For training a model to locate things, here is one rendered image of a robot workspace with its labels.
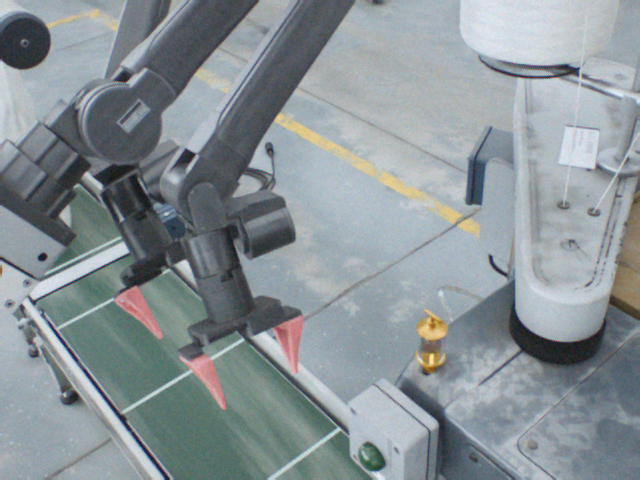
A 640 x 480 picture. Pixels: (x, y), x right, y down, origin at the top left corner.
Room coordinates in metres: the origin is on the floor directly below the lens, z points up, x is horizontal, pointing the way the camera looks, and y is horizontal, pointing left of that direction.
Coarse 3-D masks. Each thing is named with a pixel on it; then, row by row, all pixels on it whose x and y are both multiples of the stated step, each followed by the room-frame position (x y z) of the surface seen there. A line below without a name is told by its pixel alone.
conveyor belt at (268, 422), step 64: (128, 256) 1.87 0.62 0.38; (64, 320) 1.58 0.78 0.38; (128, 320) 1.56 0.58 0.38; (192, 320) 1.54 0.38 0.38; (128, 384) 1.31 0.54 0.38; (192, 384) 1.29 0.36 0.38; (256, 384) 1.27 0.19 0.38; (192, 448) 1.08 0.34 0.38; (256, 448) 1.07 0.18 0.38; (320, 448) 1.05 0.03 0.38
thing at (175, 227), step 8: (152, 200) 2.18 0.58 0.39; (160, 208) 2.11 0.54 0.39; (168, 208) 2.11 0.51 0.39; (160, 216) 2.06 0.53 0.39; (168, 216) 2.06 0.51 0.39; (168, 224) 2.04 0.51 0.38; (176, 224) 2.06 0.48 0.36; (184, 224) 2.07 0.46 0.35; (168, 232) 2.03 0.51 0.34; (176, 232) 2.05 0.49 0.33; (184, 232) 2.07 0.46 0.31; (176, 240) 2.04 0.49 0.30
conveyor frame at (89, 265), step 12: (84, 180) 2.36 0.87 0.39; (96, 180) 2.30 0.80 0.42; (96, 192) 2.27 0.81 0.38; (108, 252) 1.91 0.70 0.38; (120, 252) 1.90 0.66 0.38; (84, 264) 1.85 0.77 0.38; (96, 264) 1.85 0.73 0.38; (60, 276) 1.80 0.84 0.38; (72, 276) 1.80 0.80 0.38; (36, 288) 1.75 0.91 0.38; (48, 288) 1.75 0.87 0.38
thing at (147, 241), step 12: (132, 216) 0.75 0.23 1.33; (144, 216) 0.76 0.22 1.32; (156, 216) 0.77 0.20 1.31; (120, 228) 0.75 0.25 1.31; (132, 228) 0.74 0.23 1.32; (144, 228) 0.74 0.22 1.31; (156, 228) 0.75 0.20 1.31; (132, 240) 0.74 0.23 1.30; (144, 240) 0.73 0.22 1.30; (156, 240) 0.74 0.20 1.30; (168, 240) 0.75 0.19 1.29; (180, 240) 0.74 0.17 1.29; (132, 252) 0.73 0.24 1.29; (144, 252) 0.72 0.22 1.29; (156, 252) 0.72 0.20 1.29; (132, 264) 0.70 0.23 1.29; (144, 264) 0.71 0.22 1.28; (156, 264) 0.73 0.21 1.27; (120, 276) 0.72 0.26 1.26; (132, 276) 0.69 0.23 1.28
